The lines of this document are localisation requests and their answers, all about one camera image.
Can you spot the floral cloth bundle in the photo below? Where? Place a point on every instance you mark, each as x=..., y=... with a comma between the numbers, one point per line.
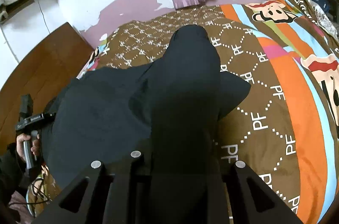
x=322, y=19

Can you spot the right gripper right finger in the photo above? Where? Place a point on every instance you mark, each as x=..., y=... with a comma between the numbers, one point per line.
x=251, y=199

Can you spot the black padded jacket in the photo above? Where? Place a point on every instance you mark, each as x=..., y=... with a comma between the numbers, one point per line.
x=168, y=110

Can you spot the person's left hand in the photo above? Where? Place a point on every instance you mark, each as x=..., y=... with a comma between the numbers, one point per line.
x=35, y=149

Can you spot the brown wooden headboard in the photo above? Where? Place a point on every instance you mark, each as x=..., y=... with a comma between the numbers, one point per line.
x=43, y=73

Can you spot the colourful cartoon bed quilt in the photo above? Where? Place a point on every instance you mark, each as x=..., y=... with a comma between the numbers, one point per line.
x=287, y=127

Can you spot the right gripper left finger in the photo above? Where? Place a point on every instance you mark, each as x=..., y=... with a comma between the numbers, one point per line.
x=101, y=194

